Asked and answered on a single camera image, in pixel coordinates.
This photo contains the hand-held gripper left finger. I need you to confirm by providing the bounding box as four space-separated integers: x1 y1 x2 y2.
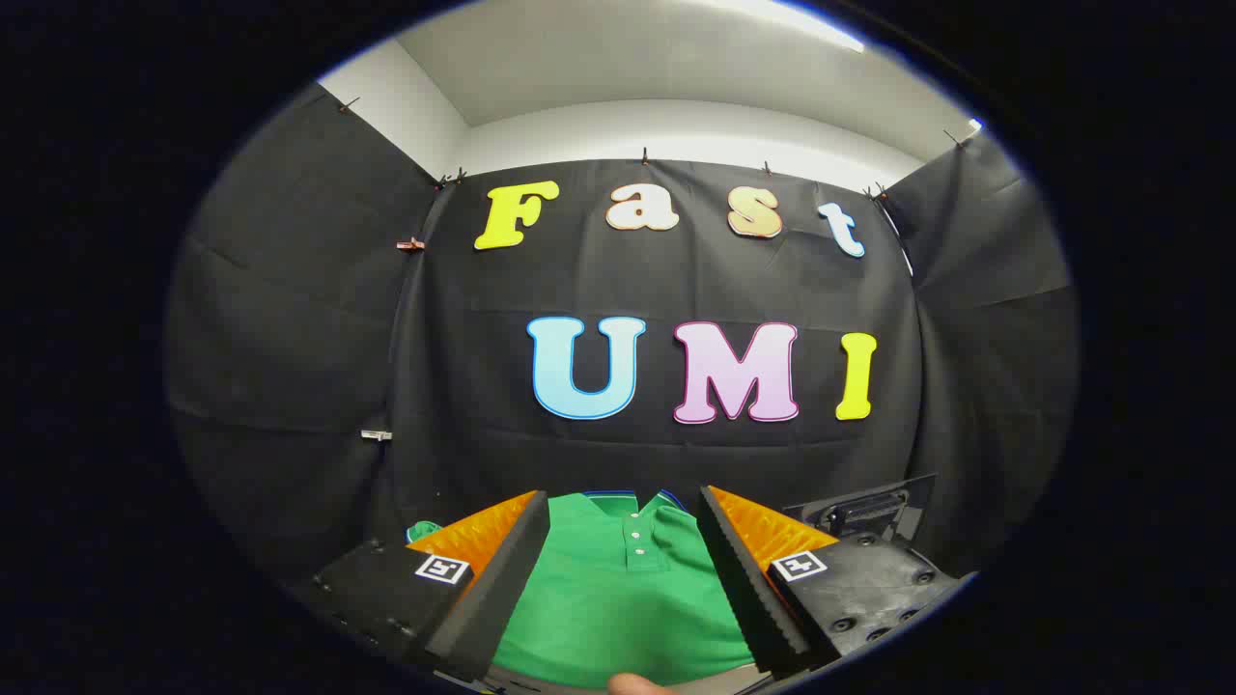
290 490 551 681

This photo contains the green polo shirt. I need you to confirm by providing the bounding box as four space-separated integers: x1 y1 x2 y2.
406 490 759 688

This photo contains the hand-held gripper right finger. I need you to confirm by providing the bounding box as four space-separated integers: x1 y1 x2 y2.
697 485 969 677

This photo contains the black backdrop cloth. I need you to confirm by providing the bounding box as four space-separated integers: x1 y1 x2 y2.
164 82 1081 590

